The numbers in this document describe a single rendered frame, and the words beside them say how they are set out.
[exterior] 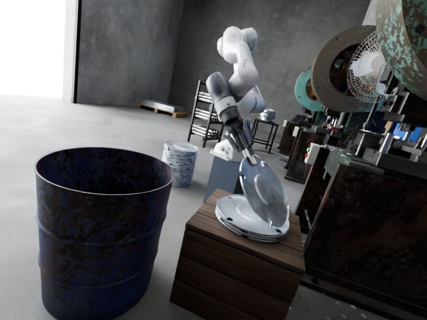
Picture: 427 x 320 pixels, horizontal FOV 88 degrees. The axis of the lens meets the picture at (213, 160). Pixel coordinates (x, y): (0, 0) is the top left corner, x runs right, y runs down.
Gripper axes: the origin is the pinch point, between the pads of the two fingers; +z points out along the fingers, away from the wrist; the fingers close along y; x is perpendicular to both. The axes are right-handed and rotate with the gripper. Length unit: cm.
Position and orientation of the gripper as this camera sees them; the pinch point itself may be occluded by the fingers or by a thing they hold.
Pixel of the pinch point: (249, 157)
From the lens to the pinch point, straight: 89.0
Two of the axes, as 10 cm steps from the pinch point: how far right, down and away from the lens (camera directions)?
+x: 6.2, -0.9, 7.8
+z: 3.8, 9.0, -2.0
